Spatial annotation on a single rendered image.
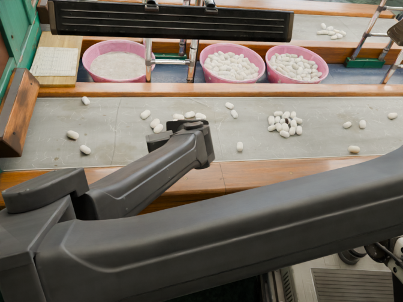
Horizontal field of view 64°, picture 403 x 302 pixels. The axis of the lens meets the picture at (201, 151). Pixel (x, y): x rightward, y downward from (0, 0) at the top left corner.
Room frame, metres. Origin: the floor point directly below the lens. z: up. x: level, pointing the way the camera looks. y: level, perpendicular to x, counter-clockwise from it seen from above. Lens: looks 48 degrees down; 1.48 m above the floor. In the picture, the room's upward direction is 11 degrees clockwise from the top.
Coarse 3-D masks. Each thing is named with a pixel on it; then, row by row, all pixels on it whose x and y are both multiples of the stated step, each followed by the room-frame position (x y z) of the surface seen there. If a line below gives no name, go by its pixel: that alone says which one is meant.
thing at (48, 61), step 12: (48, 48) 0.98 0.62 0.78; (60, 48) 1.00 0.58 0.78; (36, 60) 0.90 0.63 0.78; (48, 60) 0.91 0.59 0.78; (60, 60) 0.93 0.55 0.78; (72, 60) 0.94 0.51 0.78; (36, 72) 0.84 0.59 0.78; (48, 72) 0.85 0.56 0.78; (60, 72) 0.86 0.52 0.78; (72, 72) 0.87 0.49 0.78
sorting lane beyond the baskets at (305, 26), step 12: (48, 24) 1.20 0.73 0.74; (300, 24) 1.64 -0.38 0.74; (312, 24) 1.67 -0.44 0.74; (336, 24) 1.72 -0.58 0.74; (348, 24) 1.75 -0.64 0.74; (360, 24) 1.78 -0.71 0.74; (384, 24) 1.83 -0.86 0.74; (300, 36) 1.52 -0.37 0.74; (312, 36) 1.54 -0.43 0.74; (324, 36) 1.56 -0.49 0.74; (348, 36) 1.61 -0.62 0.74; (360, 36) 1.64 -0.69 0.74
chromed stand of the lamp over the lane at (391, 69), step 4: (400, 52) 1.21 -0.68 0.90; (400, 56) 1.20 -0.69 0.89; (396, 60) 1.21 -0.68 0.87; (400, 60) 1.20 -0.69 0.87; (392, 64) 1.21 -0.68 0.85; (396, 64) 1.20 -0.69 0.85; (400, 64) 1.22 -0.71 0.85; (392, 68) 1.20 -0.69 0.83; (396, 68) 1.21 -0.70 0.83; (388, 72) 1.21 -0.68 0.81; (392, 72) 1.20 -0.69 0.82; (384, 76) 1.21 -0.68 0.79; (388, 76) 1.20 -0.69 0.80; (384, 80) 1.20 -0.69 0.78; (388, 80) 1.21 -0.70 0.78
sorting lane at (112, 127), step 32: (32, 128) 0.63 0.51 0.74; (64, 128) 0.65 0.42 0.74; (96, 128) 0.67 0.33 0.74; (128, 128) 0.70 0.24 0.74; (224, 128) 0.78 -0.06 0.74; (256, 128) 0.81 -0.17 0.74; (320, 128) 0.87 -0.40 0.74; (352, 128) 0.91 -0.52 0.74; (384, 128) 0.94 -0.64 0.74; (32, 160) 0.51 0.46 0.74; (64, 160) 0.53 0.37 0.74; (96, 160) 0.55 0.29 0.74; (128, 160) 0.57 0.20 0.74; (224, 160) 0.64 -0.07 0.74; (256, 160) 0.67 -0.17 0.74
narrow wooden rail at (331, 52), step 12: (84, 36) 1.13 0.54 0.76; (84, 48) 1.10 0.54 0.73; (132, 48) 1.16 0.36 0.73; (156, 48) 1.19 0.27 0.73; (168, 48) 1.20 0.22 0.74; (204, 48) 1.25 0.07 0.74; (252, 48) 1.31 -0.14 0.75; (264, 48) 1.33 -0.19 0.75; (312, 48) 1.39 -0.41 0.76; (324, 48) 1.41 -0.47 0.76; (336, 48) 1.43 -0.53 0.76; (348, 48) 1.45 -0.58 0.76; (372, 48) 1.49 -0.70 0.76; (396, 48) 1.53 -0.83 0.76; (264, 60) 1.33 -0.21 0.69; (324, 60) 1.42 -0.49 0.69; (336, 60) 1.44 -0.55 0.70
